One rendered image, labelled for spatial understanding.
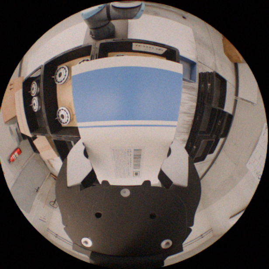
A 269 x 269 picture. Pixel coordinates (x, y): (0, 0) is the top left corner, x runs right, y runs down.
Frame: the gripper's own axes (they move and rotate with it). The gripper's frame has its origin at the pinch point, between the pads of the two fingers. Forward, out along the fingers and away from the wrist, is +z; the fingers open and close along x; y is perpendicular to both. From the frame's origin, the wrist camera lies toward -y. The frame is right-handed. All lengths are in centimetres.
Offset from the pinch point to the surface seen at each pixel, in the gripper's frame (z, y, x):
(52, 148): 25, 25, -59
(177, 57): 18.1, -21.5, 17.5
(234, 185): -19, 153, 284
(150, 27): 41, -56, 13
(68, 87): 28.1, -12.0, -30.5
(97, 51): 18.1, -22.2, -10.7
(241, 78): 87, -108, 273
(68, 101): 28.0, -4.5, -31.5
